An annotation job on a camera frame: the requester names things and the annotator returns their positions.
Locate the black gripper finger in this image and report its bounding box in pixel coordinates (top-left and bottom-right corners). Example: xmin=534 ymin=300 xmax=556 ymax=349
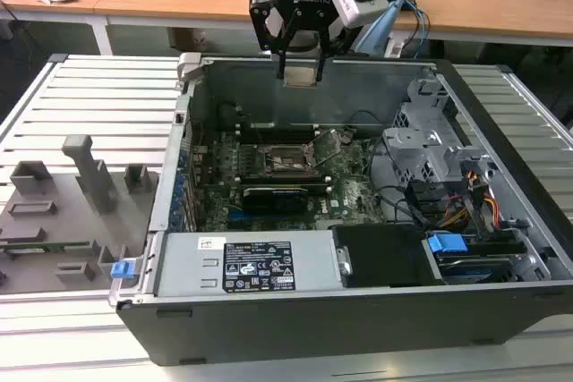
xmin=314 ymin=18 xmax=343 ymax=84
xmin=248 ymin=0 xmax=300 ymax=82

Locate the silver CPU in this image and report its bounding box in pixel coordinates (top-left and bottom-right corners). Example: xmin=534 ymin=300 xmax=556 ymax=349
xmin=285 ymin=66 xmax=317 ymax=88

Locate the blue expansion slot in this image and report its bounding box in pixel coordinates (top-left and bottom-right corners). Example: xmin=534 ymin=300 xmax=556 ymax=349
xmin=227 ymin=214 xmax=269 ymax=230

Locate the wooden desk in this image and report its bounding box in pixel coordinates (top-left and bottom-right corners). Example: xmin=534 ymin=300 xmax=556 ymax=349
xmin=93 ymin=0 xmax=573 ymax=50
xmin=0 ymin=0 xmax=142 ymax=56

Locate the pale blue teach pendant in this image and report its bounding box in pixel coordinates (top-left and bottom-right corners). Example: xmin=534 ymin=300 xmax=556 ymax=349
xmin=355 ymin=0 xmax=406 ymax=59

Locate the cardboard box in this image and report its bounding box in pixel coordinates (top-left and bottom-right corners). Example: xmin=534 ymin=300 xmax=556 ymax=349
xmin=168 ymin=27 xmax=210 ymax=53

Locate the grey case release latch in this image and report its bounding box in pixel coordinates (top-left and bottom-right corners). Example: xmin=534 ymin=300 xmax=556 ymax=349
xmin=177 ymin=53 xmax=203 ymax=84

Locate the silver metal drive cage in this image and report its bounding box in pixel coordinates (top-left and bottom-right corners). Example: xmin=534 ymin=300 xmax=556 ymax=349
xmin=382 ymin=77 xmax=500 ymax=189

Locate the green motherboard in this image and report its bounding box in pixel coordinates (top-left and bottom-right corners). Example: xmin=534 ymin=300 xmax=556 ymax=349
xmin=187 ymin=129 xmax=390 ymax=233

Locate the black graphics card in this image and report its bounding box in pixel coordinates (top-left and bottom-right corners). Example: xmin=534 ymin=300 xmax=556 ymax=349
xmin=241 ymin=184 xmax=310 ymax=217

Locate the black plastic shroud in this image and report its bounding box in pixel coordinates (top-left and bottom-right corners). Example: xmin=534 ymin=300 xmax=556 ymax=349
xmin=333 ymin=224 xmax=432 ymax=289

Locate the hard disk in blue carrier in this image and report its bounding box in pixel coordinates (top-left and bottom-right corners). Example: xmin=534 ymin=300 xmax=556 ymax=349
xmin=427 ymin=231 xmax=516 ymax=285

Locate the grey power supply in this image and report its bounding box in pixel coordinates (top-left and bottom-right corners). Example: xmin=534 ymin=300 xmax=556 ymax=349
xmin=154 ymin=229 xmax=346 ymax=298

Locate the black PC case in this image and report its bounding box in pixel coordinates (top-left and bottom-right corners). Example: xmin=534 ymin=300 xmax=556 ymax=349
xmin=109 ymin=53 xmax=573 ymax=368

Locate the blue case latch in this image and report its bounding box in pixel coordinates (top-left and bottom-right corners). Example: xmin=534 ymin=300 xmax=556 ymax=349
xmin=110 ymin=260 xmax=136 ymax=280

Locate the grey parts rack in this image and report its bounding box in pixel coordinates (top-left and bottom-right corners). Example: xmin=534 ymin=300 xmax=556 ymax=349
xmin=0 ymin=133 xmax=160 ymax=293

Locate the green RAM stick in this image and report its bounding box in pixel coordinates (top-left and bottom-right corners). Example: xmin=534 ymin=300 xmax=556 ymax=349
xmin=0 ymin=241 xmax=91 ymax=253

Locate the small white wrist camera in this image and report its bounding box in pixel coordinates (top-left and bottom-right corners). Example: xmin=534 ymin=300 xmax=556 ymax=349
xmin=263 ymin=8 xmax=285 ymax=38

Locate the coloured wire bundle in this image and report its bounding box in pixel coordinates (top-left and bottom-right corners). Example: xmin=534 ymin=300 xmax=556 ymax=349
xmin=440 ymin=169 xmax=500 ymax=229

